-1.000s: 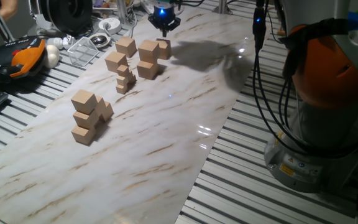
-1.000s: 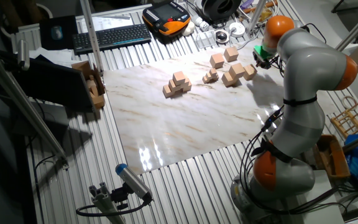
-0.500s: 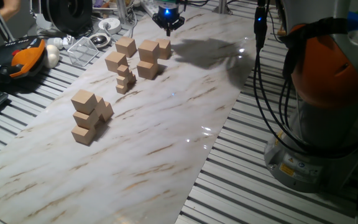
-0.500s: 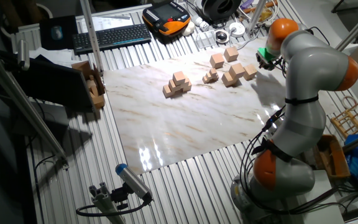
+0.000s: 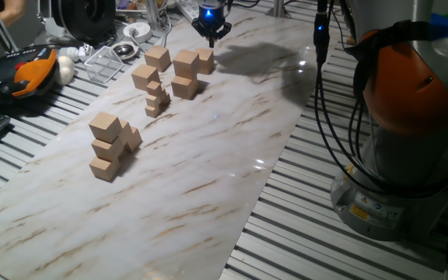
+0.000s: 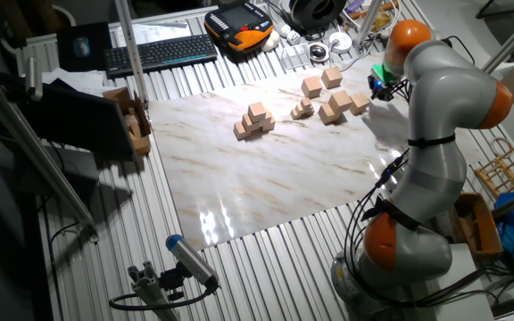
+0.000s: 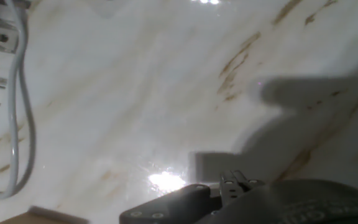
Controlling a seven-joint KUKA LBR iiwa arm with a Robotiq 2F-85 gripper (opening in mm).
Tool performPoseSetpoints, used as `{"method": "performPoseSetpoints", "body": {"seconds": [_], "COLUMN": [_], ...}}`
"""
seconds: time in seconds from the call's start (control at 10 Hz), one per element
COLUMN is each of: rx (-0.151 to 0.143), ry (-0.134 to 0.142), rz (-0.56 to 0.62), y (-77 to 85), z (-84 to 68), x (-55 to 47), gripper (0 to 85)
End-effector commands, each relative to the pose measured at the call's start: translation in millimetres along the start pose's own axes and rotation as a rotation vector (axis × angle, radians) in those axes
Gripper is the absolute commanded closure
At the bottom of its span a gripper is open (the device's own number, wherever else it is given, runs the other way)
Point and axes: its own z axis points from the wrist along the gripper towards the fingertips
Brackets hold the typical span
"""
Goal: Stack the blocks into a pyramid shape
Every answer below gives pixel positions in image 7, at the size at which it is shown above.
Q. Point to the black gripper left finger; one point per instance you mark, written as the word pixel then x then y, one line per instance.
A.
pixel 179 205

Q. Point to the large wooden cube block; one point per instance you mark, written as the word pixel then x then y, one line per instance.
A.
pixel 42 218

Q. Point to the marble pattern table mat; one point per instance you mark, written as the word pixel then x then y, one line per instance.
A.
pixel 135 93

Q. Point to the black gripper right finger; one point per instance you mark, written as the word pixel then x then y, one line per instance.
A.
pixel 255 185

